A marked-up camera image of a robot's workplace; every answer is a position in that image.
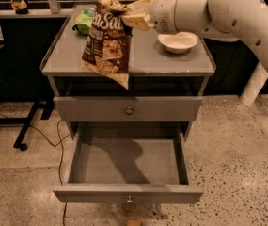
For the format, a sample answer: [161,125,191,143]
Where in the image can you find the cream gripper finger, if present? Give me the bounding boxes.
[126,0,154,12]
[121,11,155,31]

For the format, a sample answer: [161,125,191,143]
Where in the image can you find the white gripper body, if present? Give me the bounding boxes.
[149,0,178,34]

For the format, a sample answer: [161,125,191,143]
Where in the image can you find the brown chip bag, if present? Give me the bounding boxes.
[81,0,132,89]

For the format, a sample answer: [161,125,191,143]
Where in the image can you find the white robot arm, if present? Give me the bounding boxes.
[121,0,268,73]

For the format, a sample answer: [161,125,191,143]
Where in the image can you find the green chip bag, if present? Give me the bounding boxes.
[72,8,95,35]

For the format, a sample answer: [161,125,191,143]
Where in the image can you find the closed grey top drawer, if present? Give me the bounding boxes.
[54,96,202,122]

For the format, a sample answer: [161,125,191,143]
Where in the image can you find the grey drawer cabinet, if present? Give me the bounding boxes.
[39,3,217,205]

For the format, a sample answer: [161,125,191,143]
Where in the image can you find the open grey middle drawer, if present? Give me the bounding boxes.
[53,122,203,204]

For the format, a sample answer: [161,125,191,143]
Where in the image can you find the white paper bowl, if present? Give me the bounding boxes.
[158,32,198,54]

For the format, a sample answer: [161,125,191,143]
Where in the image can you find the small yellow black object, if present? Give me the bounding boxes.
[11,0,28,14]

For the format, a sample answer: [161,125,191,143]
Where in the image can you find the white window ledge rail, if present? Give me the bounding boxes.
[0,2,268,19]

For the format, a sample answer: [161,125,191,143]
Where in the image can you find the black desk frame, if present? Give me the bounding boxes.
[0,100,55,151]

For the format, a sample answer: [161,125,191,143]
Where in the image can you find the black floor cable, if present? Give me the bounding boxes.
[0,103,72,226]

